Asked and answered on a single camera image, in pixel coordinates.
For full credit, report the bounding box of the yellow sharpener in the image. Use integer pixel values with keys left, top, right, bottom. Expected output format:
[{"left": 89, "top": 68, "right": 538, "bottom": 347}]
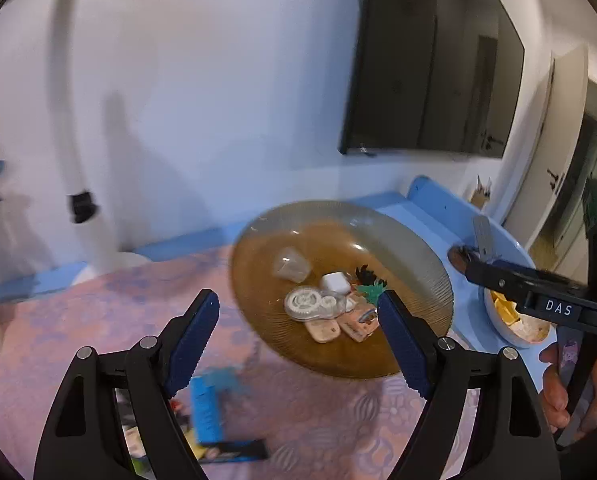
[{"left": 184, "top": 428, "right": 207, "bottom": 460}]

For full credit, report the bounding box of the pink floral table cloth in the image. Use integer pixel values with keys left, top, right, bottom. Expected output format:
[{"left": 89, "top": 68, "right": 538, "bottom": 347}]
[{"left": 0, "top": 247, "right": 423, "bottom": 479}]

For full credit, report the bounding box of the brown round phone stand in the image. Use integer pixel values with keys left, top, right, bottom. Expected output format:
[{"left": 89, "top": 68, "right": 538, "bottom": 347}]
[{"left": 447, "top": 214, "right": 496, "bottom": 275}]

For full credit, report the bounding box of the white earbud case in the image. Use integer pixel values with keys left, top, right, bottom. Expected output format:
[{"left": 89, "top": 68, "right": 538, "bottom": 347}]
[{"left": 319, "top": 271, "right": 352, "bottom": 296}]

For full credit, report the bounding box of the clear plastic cup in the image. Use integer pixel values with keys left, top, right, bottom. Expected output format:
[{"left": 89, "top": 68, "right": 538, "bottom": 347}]
[{"left": 272, "top": 247, "right": 313, "bottom": 284}]

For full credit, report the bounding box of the black wall television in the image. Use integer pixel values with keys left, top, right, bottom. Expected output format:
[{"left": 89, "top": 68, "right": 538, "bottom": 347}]
[{"left": 339, "top": 0, "right": 525, "bottom": 159}]

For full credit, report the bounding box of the person right hand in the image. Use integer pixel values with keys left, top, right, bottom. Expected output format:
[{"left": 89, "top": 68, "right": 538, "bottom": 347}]
[{"left": 539, "top": 342, "right": 597, "bottom": 440}]

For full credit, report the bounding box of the white floor lamp pole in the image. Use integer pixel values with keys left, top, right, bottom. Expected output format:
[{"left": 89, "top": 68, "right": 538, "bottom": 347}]
[{"left": 46, "top": 0, "right": 149, "bottom": 285}]

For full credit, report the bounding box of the blue rectangular lighter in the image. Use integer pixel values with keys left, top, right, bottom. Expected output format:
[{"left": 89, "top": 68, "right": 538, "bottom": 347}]
[{"left": 190, "top": 376, "right": 224, "bottom": 445}]

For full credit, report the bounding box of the black animal toy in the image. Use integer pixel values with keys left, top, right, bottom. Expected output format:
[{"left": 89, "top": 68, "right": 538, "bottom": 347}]
[{"left": 355, "top": 264, "right": 378, "bottom": 286}]

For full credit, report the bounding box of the beige tag eraser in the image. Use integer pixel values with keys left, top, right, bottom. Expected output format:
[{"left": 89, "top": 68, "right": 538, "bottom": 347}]
[{"left": 304, "top": 320, "right": 341, "bottom": 344}]

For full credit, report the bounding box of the light blue dinosaur toy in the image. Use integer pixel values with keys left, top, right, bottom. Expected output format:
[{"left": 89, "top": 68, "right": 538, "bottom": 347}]
[{"left": 202, "top": 366, "right": 251, "bottom": 396}]

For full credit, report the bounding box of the clear correction tape dispenser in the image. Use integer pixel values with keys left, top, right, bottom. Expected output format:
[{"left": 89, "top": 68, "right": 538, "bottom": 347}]
[{"left": 283, "top": 286, "right": 354, "bottom": 322}]

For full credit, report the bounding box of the dark blue lighter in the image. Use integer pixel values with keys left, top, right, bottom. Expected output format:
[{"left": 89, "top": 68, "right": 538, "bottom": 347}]
[{"left": 199, "top": 439, "right": 269, "bottom": 464}]

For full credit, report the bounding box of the plate with orange slices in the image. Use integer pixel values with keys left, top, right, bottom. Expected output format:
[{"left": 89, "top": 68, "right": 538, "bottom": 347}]
[{"left": 483, "top": 289, "right": 551, "bottom": 349}]

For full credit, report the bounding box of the pen holder with pens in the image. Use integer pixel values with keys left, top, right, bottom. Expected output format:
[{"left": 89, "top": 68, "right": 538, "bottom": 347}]
[{"left": 470, "top": 176, "right": 493, "bottom": 210}]

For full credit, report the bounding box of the amber ribbed glass bowl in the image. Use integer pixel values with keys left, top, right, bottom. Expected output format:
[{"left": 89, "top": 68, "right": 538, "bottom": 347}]
[{"left": 230, "top": 200, "right": 455, "bottom": 379}]

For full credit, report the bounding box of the pink rectangular eraser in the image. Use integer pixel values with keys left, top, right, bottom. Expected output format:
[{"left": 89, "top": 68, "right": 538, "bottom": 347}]
[{"left": 337, "top": 306, "right": 380, "bottom": 342}]

